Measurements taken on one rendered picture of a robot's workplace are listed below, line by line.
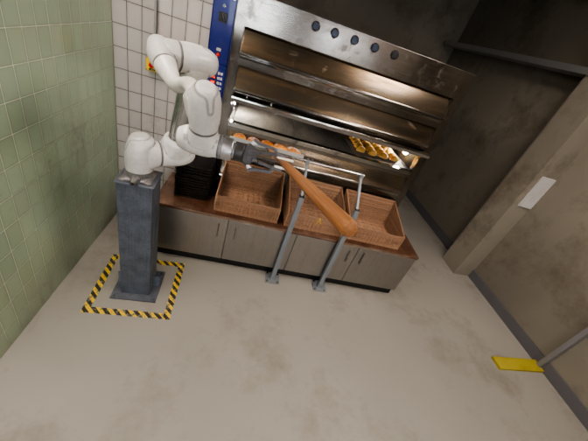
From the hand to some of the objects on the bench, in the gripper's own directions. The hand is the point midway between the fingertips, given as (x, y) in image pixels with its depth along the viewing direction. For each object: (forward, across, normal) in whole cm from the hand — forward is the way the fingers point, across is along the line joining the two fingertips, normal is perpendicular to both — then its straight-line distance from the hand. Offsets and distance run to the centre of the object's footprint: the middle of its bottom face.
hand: (283, 164), depth 118 cm
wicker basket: (+117, +55, -144) cm, 194 cm away
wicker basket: (-2, +55, -146) cm, 156 cm away
